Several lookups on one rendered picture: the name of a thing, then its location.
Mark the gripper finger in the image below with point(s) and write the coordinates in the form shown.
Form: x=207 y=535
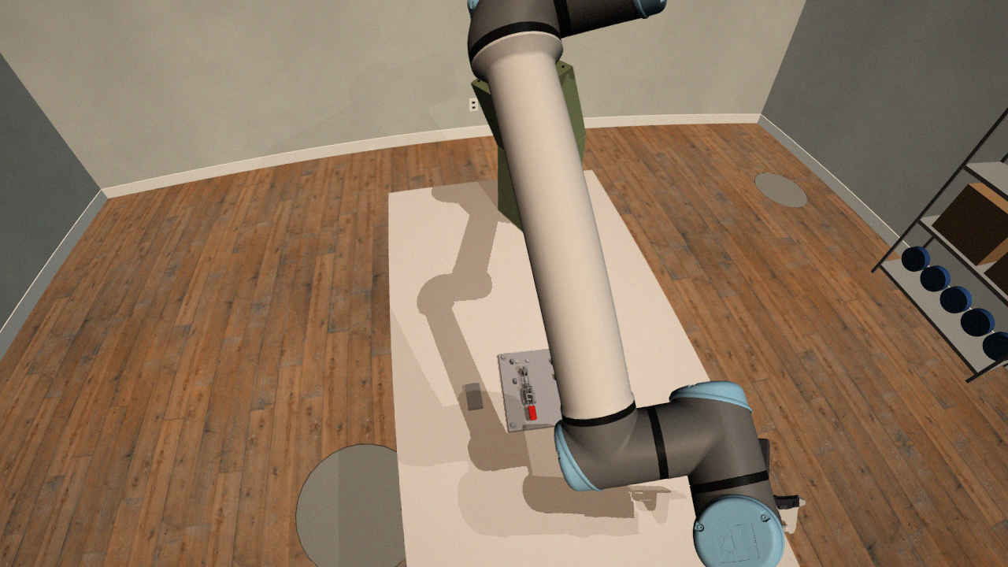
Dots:
x=788 y=507

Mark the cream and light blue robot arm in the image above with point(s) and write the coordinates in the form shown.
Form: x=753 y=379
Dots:
x=706 y=431

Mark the grey toggle clamp with red handle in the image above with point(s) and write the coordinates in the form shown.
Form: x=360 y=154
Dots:
x=528 y=398

